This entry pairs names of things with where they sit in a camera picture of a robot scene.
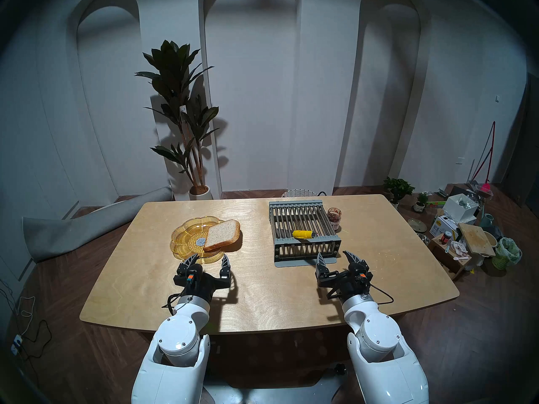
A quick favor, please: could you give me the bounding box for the white cardboard box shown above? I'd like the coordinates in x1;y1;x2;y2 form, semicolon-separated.
430;216;459;239

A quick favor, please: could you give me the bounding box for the white kitchen appliance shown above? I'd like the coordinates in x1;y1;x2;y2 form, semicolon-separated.
442;194;480;223

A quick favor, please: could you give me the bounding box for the tall potted plant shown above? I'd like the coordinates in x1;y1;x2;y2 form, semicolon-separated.
135;40;220;200

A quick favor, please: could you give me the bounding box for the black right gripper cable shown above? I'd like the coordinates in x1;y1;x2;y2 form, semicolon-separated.
370;283;395;306

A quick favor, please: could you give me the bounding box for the grey dish drying rack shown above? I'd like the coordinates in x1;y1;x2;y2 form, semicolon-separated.
269;200;342;268

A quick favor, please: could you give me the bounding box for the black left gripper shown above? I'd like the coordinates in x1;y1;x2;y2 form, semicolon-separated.
173;253;233;305

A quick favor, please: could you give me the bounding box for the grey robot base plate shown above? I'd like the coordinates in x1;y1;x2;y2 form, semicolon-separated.
202;363;350;404

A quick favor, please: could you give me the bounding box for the amber glass flower plate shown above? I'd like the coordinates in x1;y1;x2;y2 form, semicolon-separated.
170;216;226;266

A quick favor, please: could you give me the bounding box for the bushy small potted plant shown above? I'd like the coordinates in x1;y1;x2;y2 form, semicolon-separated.
382;177;416;209

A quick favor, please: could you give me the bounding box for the red handled broom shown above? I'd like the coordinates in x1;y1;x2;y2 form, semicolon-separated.
468;121;496;197

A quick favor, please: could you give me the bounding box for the white floor cable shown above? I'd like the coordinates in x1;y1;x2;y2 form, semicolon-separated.
15;296;36;336

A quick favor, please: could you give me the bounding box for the wooden cutting board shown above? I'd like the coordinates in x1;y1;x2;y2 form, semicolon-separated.
458;223;496;257

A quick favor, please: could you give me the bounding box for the low wooden stool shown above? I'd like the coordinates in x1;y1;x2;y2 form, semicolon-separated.
427;234;472;280

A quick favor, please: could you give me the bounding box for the slice of bread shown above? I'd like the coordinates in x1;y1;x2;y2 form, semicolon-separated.
203;219;241;252

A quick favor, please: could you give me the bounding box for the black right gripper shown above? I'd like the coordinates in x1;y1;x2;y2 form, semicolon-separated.
315;250;375;303

